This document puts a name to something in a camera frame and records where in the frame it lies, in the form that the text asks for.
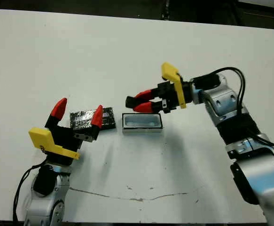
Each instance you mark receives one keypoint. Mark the white furniture panel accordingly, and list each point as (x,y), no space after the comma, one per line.
(261,2)

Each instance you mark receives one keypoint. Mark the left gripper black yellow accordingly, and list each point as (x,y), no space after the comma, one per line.
(64,141)

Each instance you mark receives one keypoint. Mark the small black camera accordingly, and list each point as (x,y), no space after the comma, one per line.
(130,101)

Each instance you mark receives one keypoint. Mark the shiny black box lid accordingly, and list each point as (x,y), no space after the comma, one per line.
(80,120)

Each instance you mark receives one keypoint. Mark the white open box tray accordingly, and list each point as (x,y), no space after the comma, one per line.
(141,130)

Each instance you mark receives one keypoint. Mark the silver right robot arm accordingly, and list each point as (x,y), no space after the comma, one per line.
(263,169)

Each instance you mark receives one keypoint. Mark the black stand post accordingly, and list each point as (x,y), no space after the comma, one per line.
(166,9)

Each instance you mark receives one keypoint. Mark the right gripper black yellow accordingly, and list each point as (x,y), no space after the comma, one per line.
(172,94)

